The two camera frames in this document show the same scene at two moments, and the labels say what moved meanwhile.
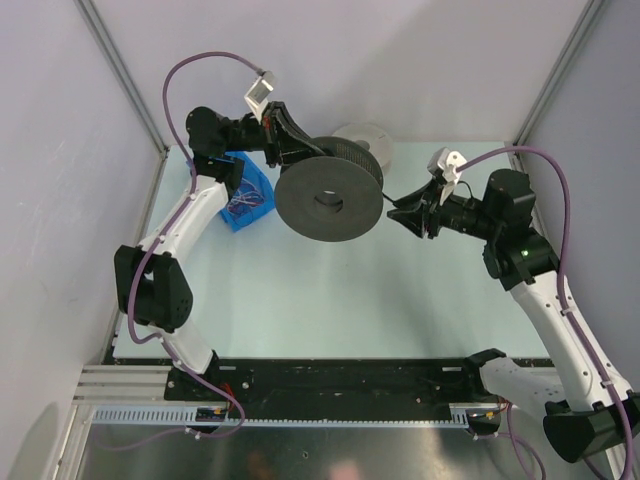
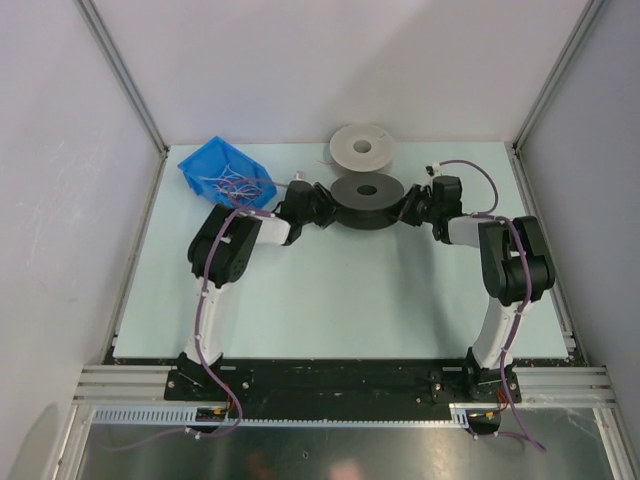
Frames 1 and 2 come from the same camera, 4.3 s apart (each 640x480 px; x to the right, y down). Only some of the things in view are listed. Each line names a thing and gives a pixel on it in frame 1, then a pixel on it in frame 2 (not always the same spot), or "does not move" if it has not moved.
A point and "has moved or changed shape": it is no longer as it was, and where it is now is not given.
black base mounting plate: (341, 382) does not move
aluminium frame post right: (565, 56) does not move
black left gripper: (284, 142) -> (328, 203)
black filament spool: (332, 195) has moved or changed shape
